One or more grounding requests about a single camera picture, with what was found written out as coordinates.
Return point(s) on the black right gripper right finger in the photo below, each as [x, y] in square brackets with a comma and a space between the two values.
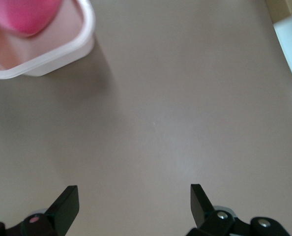
[200, 209]

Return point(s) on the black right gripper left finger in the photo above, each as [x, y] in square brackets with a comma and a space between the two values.
[62, 211]

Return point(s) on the pink plush toy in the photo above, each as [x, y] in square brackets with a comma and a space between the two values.
[30, 17]

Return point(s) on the brown table mat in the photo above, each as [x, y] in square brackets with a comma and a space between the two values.
[146, 123]

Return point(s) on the white plastic storage box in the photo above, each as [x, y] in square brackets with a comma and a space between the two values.
[62, 56]

